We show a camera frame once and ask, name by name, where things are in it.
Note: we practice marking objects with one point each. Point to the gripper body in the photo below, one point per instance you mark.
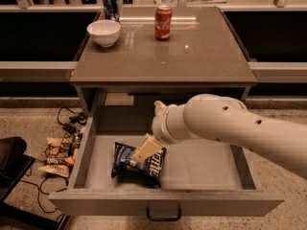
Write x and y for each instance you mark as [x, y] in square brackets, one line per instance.
[159, 124]

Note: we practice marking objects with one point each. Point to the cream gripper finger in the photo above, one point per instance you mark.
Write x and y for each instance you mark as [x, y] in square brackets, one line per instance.
[139, 155]
[158, 107]

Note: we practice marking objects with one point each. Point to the blue chip bag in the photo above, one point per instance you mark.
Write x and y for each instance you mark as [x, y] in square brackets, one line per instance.
[150, 168]

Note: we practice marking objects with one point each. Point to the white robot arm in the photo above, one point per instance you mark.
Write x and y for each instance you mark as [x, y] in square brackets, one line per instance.
[227, 120]

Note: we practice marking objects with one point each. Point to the grey cabinet with brown top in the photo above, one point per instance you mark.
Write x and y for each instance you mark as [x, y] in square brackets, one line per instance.
[201, 56]

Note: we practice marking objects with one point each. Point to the white label inside cabinet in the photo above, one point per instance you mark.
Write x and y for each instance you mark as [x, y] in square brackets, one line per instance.
[119, 99]

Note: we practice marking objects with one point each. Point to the snack bags on floor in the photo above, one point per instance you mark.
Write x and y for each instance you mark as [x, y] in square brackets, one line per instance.
[61, 155]

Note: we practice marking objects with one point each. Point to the white bowl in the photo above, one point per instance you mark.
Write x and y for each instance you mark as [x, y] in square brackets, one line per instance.
[104, 32]

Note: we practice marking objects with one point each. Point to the red cola can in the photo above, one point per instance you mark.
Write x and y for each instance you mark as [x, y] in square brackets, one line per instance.
[162, 22]

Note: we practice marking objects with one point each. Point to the blue soda can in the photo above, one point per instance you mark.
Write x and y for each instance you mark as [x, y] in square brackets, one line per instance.
[111, 9]

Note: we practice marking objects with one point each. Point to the black chair base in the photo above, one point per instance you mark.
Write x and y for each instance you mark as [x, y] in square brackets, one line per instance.
[14, 163]

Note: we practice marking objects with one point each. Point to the black drawer handle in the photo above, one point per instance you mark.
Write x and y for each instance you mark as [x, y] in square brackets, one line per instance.
[160, 215]

